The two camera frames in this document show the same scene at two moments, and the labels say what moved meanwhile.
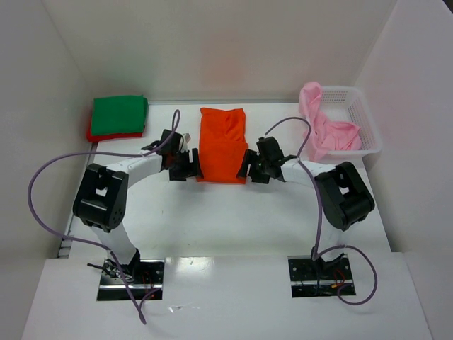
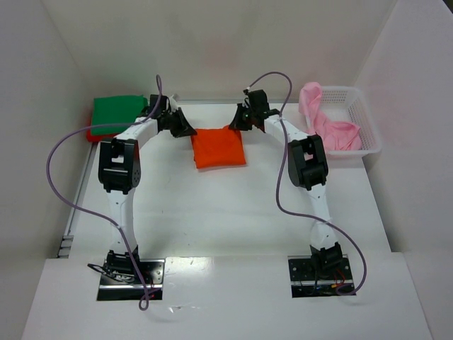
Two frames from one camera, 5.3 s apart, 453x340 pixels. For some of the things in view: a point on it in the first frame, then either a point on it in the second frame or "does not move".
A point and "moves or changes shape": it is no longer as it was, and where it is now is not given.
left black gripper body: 187,164 to 178,121
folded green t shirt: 119,115 does not move
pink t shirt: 324,134 does not move
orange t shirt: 222,144 moves or changes shape
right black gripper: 253,166 to 244,117
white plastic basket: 348,104 does not move
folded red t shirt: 93,138 does not move
